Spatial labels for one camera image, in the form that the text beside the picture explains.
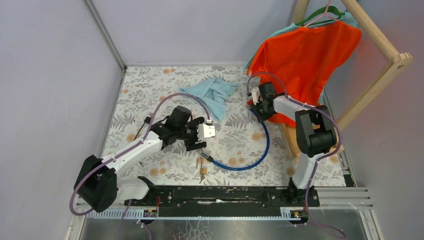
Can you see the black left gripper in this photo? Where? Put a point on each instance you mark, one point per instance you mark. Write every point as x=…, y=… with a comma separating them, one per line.
x=191, y=145

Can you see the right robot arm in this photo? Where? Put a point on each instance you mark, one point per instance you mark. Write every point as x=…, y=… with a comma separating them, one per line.
x=314, y=127

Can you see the brass padlock with key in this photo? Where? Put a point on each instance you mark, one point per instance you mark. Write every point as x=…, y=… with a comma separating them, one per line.
x=202, y=170

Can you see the light blue towel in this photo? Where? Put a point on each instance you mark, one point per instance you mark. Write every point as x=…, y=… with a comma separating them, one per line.
x=213, y=92

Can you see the teal t-shirt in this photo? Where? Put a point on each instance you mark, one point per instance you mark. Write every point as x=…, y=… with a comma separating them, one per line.
x=346, y=18

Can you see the blue cable lock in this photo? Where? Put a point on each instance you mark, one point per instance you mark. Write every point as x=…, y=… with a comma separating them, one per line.
x=241, y=142

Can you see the orange t-shirt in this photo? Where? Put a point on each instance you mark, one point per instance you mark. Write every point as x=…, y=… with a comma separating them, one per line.
x=301, y=61

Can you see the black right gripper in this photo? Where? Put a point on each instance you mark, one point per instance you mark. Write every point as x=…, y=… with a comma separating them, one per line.
x=254, y=107

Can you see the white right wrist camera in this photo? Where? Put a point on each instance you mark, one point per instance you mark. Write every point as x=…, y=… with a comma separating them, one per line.
x=255, y=95

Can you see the green clothes hanger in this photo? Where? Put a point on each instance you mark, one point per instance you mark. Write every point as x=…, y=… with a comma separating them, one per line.
x=332, y=8

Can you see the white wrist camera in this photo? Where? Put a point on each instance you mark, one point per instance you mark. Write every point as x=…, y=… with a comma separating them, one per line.
x=206, y=131
x=255, y=95

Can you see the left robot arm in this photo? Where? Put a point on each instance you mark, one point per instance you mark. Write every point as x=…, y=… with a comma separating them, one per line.
x=100, y=182

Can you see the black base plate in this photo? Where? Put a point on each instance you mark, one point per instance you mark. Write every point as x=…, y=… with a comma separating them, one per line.
x=233, y=196

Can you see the pink clothes hanger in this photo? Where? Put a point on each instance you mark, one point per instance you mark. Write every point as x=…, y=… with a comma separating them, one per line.
x=325, y=14

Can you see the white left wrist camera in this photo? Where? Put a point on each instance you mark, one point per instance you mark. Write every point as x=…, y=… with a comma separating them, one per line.
x=206, y=131

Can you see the wooden clothes rack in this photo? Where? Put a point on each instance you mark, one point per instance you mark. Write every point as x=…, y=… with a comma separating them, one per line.
x=396, y=63

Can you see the aluminium slotted rail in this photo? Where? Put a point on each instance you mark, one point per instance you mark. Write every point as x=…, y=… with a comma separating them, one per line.
x=217, y=213

